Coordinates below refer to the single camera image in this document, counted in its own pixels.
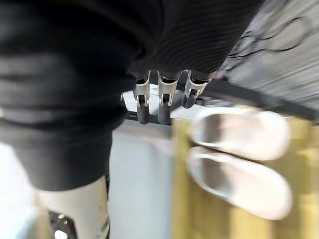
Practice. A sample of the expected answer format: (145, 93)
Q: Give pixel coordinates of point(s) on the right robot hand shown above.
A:
(74, 74)

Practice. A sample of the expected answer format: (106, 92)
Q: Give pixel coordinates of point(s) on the bamboo shoe rack shelf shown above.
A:
(224, 199)

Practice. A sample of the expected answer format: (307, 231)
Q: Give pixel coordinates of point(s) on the white slipper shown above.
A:
(239, 135)
(239, 181)

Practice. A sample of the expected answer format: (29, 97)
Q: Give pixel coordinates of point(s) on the grey patterned rug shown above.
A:
(274, 49)

